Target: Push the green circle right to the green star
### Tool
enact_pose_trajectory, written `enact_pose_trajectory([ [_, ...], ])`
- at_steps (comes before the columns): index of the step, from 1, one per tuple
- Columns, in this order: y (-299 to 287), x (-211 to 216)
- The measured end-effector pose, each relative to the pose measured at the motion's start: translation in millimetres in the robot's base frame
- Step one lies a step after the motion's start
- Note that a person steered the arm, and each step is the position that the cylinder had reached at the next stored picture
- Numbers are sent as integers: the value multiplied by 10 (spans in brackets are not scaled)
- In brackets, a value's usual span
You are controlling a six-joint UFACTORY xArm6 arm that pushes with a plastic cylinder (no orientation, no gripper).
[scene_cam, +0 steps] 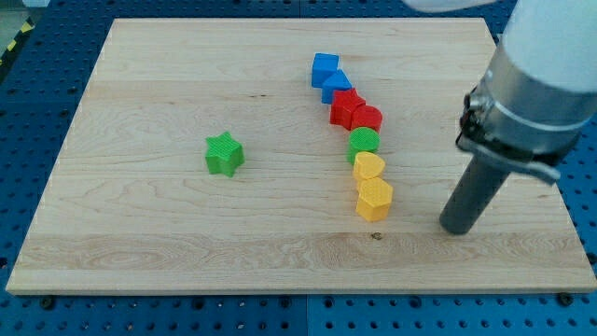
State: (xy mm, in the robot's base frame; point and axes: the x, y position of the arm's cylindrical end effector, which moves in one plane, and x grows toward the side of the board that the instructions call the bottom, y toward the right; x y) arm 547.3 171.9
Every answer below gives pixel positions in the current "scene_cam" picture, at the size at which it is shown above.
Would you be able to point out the green star block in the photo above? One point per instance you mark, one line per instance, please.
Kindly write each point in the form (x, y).
(224, 154)

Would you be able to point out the green circle block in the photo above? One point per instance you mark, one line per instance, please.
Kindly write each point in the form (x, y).
(362, 139)

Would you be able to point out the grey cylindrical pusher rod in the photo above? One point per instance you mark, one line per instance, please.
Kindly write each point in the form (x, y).
(475, 190)

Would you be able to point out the yellow hexagon block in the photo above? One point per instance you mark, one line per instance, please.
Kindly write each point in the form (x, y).
(375, 197)

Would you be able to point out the yellow heart block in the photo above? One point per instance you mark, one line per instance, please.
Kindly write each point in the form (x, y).
(367, 165)

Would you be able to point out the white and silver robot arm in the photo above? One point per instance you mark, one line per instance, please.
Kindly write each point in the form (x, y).
(537, 93)

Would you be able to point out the blue triangle block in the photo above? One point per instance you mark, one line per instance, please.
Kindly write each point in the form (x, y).
(336, 82)

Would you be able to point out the red star block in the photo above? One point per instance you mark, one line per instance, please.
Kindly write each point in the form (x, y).
(344, 104)

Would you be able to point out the wooden board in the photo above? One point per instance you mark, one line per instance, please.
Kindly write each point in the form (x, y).
(131, 209)

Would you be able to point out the blue cube block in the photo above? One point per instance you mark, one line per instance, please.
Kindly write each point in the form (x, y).
(324, 65)

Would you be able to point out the red cylinder block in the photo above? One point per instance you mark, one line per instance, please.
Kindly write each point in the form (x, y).
(367, 116)

